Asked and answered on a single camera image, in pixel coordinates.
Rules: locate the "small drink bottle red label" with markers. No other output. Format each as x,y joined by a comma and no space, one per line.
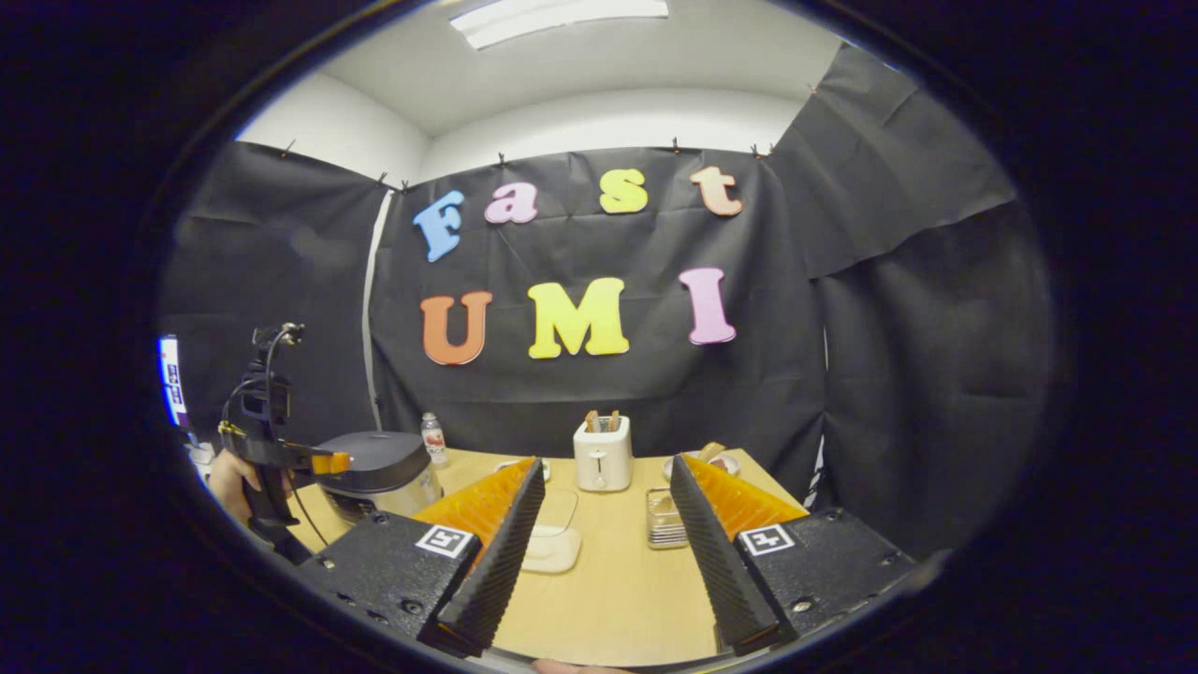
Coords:
433,445

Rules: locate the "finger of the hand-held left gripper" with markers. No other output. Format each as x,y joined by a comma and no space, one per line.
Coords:
332,462

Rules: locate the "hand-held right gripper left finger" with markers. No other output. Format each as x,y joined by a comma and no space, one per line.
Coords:
496,571

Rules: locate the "dark grey rice cooker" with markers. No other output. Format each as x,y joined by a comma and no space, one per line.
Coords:
379,463

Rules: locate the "clear glass tray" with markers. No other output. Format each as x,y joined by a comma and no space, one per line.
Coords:
559,505

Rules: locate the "computer monitor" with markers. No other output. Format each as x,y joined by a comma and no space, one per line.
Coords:
173,384

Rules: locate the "wooden spoon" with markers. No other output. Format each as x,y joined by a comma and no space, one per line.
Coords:
711,452

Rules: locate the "white round plate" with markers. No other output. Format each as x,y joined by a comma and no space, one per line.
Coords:
730,463

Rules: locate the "white divided bean dish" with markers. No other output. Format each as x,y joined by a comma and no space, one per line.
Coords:
547,468

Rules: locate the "black backdrop cloth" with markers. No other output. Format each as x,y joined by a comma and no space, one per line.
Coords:
889,374

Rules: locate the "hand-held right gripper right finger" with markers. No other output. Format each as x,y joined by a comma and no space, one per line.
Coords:
721,571

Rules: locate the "white toaster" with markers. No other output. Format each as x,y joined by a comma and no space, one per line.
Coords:
604,459

